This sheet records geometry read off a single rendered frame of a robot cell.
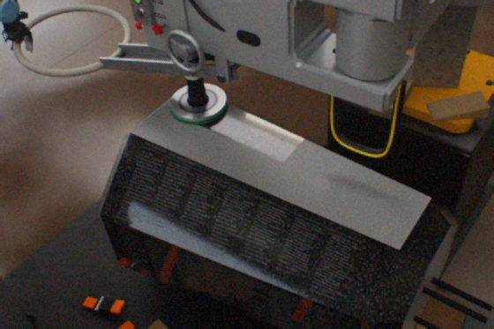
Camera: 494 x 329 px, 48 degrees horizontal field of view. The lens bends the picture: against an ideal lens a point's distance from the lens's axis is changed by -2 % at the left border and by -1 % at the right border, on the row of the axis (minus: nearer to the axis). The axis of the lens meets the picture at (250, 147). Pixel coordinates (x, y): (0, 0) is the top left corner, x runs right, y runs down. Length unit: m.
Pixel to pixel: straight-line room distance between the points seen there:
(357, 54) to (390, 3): 0.18
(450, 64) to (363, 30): 0.84
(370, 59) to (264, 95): 2.02
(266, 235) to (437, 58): 0.93
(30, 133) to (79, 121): 0.30
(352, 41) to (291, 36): 0.19
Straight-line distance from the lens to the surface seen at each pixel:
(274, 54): 1.63
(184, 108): 2.11
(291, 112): 3.34
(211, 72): 1.90
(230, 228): 1.87
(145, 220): 2.04
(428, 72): 2.25
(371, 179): 1.86
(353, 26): 1.46
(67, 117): 3.60
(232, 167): 1.89
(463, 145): 2.13
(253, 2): 1.58
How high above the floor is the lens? 2.15
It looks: 43 degrees down
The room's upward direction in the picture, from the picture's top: 5 degrees counter-clockwise
